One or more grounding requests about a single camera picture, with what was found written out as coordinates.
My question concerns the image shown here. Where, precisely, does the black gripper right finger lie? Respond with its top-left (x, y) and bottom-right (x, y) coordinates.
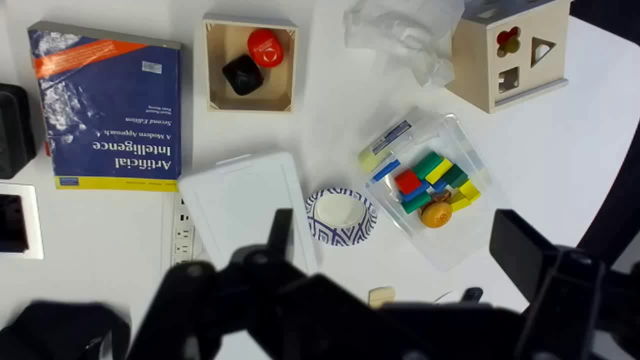
top-left (488, 207), bottom-right (565, 304)

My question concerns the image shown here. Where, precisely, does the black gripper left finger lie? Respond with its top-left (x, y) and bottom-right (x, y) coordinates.
top-left (265, 207), bottom-right (297, 268)

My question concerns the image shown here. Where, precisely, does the white plastic container lid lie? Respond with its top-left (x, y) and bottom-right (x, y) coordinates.
top-left (178, 149), bottom-right (322, 275)

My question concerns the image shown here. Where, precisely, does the yellow toy block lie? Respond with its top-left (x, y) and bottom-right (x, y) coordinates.
top-left (451, 179), bottom-right (483, 214)
top-left (427, 157), bottom-right (456, 185)

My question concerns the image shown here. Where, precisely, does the orange toy ball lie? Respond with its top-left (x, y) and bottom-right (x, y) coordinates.
top-left (420, 199), bottom-right (455, 229)

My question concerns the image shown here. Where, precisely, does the green toy block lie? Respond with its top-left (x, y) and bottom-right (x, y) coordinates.
top-left (413, 149), bottom-right (444, 177)

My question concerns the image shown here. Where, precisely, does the red toy block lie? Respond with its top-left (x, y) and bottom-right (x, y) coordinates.
top-left (394, 168), bottom-right (424, 195)

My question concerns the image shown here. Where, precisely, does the black toy piece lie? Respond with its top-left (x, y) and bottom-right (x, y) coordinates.
top-left (221, 54), bottom-right (266, 98)

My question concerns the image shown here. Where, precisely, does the small open wooden box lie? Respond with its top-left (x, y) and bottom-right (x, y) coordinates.
top-left (200, 16), bottom-right (301, 114)

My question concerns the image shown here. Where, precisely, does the wooden lid with shape holes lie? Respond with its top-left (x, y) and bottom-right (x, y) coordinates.
top-left (488, 14), bottom-right (570, 112)

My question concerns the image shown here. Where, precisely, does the red round toy piece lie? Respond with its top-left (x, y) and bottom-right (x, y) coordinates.
top-left (246, 25), bottom-right (290, 69)

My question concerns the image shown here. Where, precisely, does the wooden shape sorter toy box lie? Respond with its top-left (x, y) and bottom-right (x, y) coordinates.
top-left (446, 0), bottom-right (575, 116)

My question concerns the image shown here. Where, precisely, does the blue patterned paper bowl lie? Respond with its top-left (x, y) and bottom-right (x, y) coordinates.
top-left (304, 185), bottom-right (380, 247)

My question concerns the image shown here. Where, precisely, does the white power strip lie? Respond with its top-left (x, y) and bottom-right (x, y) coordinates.
top-left (170, 189), bottom-right (200, 265)

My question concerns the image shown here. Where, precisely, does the small beige piece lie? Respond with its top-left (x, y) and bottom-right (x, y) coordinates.
top-left (367, 286), bottom-right (398, 309)

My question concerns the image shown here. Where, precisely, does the clear plastic block container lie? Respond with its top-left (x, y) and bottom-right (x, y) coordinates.
top-left (356, 107), bottom-right (497, 270)

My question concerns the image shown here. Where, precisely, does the blue artificial intelligence textbook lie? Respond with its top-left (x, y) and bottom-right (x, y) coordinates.
top-left (27, 19), bottom-right (187, 193)

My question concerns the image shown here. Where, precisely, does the crumpled clear plastic bag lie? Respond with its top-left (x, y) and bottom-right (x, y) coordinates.
top-left (342, 0), bottom-right (467, 87)

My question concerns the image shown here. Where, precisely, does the black boxy device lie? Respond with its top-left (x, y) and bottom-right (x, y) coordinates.
top-left (0, 81), bottom-right (39, 179)

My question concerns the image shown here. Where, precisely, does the black tablet with white frame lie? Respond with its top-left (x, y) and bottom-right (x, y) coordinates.
top-left (0, 184), bottom-right (47, 262)

